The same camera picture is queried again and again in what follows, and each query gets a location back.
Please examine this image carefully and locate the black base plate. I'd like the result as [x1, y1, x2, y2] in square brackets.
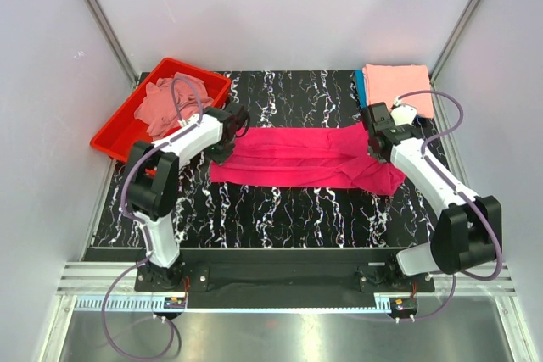
[82, 246, 489, 310]

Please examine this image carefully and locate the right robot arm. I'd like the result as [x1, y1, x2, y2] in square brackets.
[361, 103, 502, 292]

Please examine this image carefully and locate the left aluminium frame post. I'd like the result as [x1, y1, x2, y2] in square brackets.
[84, 0, 139, 84]

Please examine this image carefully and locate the white slotted cable duct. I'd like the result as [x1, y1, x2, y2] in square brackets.
[75, 292, 391, 314]

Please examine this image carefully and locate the folded salmon t shirt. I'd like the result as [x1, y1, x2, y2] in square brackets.
[362, 64, 430, 108]

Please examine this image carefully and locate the folded blue t shirt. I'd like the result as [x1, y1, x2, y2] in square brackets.
[354, 70, 367, 109]

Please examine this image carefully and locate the dusty pink t shirt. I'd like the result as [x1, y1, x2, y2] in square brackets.
[134, 72, 213, 140]

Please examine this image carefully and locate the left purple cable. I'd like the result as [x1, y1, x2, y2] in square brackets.
[100, 75, 204, 361]

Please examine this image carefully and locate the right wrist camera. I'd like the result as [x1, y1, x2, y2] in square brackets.
[390, 98, 418, 126]

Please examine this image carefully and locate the magenta t shirt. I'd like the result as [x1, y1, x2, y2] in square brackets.
[210, 123, 406, 196]

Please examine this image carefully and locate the right aluminium frame post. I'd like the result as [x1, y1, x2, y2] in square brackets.
[428, 0, 510, 81]

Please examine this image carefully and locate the aluminium frame post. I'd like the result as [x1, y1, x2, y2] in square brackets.
[84, 0, 139, 84]
[428, 0, 510, 81]

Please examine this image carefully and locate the red plastic bin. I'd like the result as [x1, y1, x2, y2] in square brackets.
[90, 58, 232, 163]

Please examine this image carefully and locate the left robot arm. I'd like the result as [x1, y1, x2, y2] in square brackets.
[121, 103, 250, 291]

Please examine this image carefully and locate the aluminium rail profile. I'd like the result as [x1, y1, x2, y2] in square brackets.
[57, 262, 137, 294]

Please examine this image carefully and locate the black marble table mat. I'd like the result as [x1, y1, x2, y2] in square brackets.
[87, 69, 474, 249]

